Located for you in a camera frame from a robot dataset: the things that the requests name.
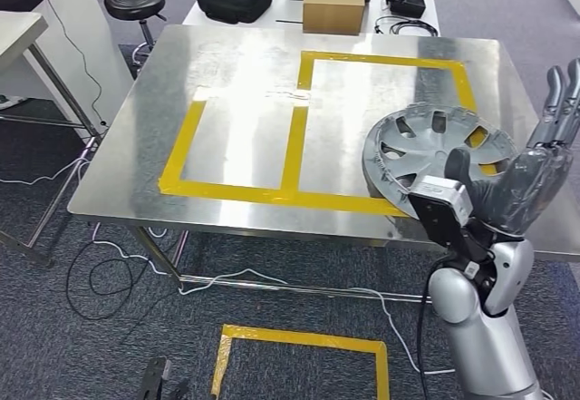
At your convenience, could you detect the small yellow tape rectangle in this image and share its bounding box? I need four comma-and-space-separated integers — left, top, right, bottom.
158, 99, 311, 197

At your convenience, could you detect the black round stool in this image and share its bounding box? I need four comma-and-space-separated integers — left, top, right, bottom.
104, 0, 167, 65

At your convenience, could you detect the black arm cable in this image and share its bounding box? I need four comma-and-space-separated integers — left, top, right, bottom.
416, 252, 454, 400

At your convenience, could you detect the large yellow tape rectangle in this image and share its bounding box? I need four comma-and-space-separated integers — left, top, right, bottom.
280, 49, 499, 219

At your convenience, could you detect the stainless steel workbench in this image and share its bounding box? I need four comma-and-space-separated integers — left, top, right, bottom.
66, 23, 580, 306

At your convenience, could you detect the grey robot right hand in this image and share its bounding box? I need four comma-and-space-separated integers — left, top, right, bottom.
444, 57, 580, 238

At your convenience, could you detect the yellow floor tape square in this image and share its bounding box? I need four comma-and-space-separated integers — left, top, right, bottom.
210, 324, 391, 400

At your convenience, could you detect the black coiled desk cable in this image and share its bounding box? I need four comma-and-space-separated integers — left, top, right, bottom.
374, 15, 440, 38

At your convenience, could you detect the brown cardboard box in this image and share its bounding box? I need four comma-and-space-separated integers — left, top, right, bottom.
302, 0, 366, 36

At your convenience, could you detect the dark robot left hand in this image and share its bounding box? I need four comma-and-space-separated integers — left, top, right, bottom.
137, 356, 190, 400

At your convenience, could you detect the tangled white cable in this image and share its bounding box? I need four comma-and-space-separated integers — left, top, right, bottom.
0, 156, 92, 187

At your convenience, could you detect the silver wheel hubcap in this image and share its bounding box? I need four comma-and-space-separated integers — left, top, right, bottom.
361, 101, 520, 221

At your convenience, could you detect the white desk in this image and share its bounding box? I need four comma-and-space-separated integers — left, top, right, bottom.
182, 0, 441, 38

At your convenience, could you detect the stainless steel table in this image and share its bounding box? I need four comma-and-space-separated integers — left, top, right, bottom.
0, 11, 103, 267

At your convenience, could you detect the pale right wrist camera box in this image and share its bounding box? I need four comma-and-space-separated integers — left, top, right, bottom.
407, 174, 474, 249

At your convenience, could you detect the green white plastic bag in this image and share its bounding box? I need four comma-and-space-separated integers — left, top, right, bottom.
0, 93, 26, 112

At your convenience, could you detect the thin black hanging cable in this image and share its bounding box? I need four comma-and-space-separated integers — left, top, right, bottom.
48, 0, 109, 129

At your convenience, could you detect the black device with yellow label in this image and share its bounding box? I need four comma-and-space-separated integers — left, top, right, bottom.
383, 0, 427, 20

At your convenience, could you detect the long white cable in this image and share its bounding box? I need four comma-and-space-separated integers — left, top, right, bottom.
91, 222, 456, 377

